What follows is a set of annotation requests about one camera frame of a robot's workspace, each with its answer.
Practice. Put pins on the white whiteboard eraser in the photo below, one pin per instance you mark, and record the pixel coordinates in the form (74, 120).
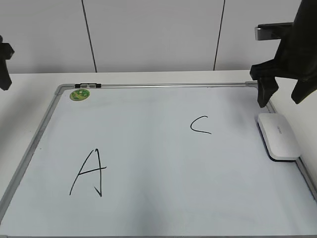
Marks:
(279, 138)

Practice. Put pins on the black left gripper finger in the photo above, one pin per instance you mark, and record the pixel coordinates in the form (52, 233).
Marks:
(6, 52)

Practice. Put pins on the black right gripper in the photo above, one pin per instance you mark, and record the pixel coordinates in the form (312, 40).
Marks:
(295, 58)

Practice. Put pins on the green round magnet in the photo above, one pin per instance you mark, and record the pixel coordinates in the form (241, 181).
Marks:
(79, 95)

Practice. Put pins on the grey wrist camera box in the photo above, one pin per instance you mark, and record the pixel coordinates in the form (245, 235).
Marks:
(272, 31)

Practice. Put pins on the black silver marker pen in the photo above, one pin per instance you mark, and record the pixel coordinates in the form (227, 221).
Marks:
(88, 85)

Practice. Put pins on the white board with grey frame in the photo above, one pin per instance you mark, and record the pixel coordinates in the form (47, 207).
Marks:
(155, 160)

